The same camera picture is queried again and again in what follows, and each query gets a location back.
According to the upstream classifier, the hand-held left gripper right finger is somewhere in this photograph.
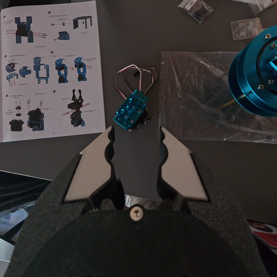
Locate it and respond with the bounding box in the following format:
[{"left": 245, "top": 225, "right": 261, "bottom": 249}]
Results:
[{"left": 157, "top": 126, "right": 212, "bottom": 212}]

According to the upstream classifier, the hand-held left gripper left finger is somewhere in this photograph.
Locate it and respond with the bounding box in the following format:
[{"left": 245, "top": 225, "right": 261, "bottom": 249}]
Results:
[{"left": 62, "top": 126, "right": 125, "bottom": 210}]

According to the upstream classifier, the blue servo bracket assembly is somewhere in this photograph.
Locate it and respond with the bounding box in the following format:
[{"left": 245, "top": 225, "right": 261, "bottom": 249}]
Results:
[{"left": 113, "top": 89, "right": 152, "bottom": 133}]

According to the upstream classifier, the red white black servo cable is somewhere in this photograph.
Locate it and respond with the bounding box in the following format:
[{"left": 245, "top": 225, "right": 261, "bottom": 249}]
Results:
[{"left": 114, "top": 64, "right": 157, "bottom": 98}]

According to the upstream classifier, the dark grey desk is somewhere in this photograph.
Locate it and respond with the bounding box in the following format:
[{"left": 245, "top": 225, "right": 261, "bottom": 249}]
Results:
[{"left": 0, "top": 0, "right": 277, "bottom": 223}]

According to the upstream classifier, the dark glossy sheet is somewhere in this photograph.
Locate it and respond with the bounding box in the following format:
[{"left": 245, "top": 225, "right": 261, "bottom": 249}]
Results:
[{"left": 0, "top": 170, "right": 53, "bottom": 217}]

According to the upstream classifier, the large clear plastic bag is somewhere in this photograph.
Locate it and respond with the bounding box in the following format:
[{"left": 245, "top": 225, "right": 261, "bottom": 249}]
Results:
[{"left": 159, "top": 51, "right": 277, "bottom": 144}]

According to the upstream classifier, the red printed card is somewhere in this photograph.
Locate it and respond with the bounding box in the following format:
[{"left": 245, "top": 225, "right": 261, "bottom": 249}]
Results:
[{"left": 247, "top": 219, "right": 277, "bottom": 249}]

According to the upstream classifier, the printed assembly manual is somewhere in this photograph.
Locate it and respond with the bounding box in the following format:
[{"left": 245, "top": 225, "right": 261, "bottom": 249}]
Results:
[{"left": 0, "top": 0, "right": 106, "bottom": 143}]

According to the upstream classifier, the group of small parts bags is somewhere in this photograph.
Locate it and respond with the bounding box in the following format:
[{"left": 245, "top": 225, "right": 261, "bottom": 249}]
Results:
[{"left": 229, "top": 0, "right": 277, "bottom": 41}]

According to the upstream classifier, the clear bag with black part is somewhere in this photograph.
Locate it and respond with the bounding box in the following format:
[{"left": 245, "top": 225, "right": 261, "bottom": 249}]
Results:
[{"left": 177, "top": 0, "right": 214, "bottom": 24}]

